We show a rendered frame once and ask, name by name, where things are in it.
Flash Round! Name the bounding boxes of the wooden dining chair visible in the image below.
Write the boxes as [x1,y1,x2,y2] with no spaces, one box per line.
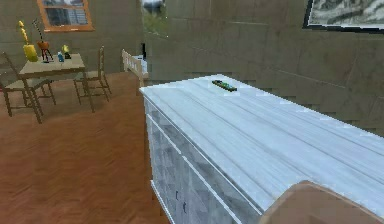
[0,51,57,118]
[73,45,113,106]

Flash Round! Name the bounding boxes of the light wooden dining table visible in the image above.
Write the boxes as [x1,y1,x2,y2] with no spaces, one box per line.
[18,53,96,125]

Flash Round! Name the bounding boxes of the green remote control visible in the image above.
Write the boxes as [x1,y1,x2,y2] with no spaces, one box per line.
[211,79,238,93]

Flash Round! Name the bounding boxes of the white wooden sideboard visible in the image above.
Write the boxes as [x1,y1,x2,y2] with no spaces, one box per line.
[139,73,384,224]

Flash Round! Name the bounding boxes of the yellow and black small object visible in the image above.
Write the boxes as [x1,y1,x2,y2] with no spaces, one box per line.
[61,44,72,60]

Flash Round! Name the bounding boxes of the brown rounded box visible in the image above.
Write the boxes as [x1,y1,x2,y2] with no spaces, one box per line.
[259,180,384,224]

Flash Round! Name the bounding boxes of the orange framed window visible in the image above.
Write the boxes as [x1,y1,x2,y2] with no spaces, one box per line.
[36,0,96,33]

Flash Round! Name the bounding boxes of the orange pot on black stand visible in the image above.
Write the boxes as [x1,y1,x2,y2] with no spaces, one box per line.
[32,19,54,64]

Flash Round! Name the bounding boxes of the yellow vase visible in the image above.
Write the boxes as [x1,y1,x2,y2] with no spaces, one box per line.
[17,20,39,63]

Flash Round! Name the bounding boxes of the black framed wall picture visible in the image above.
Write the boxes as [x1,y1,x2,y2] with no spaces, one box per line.
[302,0,384,34]

